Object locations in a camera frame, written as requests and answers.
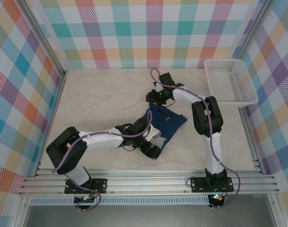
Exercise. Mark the blue t-shirt with cartoon print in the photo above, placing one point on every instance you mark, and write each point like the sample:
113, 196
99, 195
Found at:
167, 127

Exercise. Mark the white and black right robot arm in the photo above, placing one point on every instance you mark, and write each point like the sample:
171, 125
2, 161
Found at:
216, 118

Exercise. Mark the white plastic mesh basket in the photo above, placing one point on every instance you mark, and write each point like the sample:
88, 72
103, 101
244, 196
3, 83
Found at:
231, 82

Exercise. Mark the grey metal panel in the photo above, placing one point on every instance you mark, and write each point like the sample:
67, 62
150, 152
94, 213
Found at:
146, 216

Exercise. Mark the small circuit board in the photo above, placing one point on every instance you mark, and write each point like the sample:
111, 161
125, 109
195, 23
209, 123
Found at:
217, 197
84, 199

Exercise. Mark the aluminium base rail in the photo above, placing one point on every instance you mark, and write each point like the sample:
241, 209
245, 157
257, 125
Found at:
146, 183

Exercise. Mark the aluminium side rail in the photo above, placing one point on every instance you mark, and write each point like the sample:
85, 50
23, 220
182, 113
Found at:
56, 101
250, 142

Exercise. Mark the aluminium frame post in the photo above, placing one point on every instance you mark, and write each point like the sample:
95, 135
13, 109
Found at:
253, 28
43, 39

